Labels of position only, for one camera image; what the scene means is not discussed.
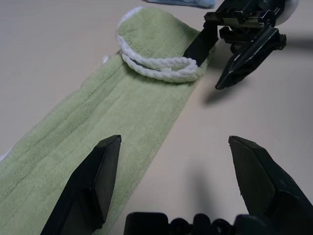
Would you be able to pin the light blue towel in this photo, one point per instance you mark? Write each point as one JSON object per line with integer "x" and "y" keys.
{"x": 183, "y": 3}

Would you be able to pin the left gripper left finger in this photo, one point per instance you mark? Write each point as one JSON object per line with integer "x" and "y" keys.
{"x": 93, "y": 186}

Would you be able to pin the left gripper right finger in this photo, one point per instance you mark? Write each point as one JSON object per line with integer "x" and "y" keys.
{"x": 264, "y": 181}

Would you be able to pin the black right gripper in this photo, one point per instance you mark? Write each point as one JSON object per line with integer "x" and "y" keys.
{"x": 244, "y": 22}

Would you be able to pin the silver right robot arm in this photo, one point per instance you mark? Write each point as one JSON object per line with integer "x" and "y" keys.
{"x": 288, "y": 11}

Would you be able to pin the green towel with white trim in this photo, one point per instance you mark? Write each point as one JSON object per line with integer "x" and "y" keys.
{"x": 110, "y": 117}

